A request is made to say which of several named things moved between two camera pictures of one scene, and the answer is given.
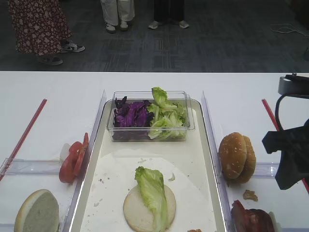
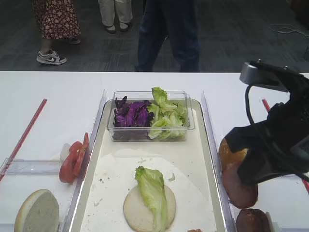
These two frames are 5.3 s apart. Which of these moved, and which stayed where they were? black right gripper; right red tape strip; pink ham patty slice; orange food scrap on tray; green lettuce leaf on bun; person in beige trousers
Moved: pink ham patty slice; black right gripper
Stayed: right red tape strip; orange food scrap on tray; green lettuce leaf on bun; person in beige trousers
